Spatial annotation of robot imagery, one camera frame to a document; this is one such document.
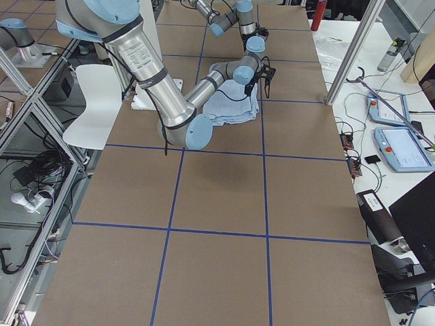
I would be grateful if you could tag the red cylinder bottle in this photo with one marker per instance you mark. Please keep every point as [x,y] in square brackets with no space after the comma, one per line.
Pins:
[319,14]

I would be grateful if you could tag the white plastic chair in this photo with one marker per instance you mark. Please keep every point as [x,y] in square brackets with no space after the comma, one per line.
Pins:
[103,95]

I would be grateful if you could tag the white central pedestal column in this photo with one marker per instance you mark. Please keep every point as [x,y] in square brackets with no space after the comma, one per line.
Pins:
[148,67]

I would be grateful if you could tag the blue teach pendant near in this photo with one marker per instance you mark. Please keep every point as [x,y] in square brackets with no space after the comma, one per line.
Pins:
[402,150]

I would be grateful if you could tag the light blue button-up shirt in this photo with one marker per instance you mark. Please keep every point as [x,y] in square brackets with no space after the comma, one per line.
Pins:
[230,105]

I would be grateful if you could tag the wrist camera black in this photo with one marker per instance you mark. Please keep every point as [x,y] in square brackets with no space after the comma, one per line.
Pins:
[267,73]
[262,32]

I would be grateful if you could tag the aluminium frame post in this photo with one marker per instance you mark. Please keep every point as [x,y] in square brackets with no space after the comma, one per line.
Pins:
[364,27]

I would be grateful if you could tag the black cylinder device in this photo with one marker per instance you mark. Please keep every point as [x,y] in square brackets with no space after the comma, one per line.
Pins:
[377,217]

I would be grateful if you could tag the black monitor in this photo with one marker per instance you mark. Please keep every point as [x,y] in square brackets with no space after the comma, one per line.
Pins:
[413,213]

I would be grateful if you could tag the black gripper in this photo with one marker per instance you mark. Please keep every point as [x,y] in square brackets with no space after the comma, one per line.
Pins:
[245,37]
[249,89]

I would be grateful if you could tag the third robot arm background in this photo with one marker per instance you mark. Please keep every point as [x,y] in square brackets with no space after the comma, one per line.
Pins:
[15,34]

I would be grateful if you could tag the clear plastic bag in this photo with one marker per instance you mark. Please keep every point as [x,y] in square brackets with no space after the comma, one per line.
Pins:
[331,52]

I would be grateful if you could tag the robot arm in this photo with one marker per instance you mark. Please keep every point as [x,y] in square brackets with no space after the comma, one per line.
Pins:
[119,25]
[240,13]

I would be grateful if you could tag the clear water bottle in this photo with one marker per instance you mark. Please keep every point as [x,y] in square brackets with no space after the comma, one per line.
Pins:
[391,53]

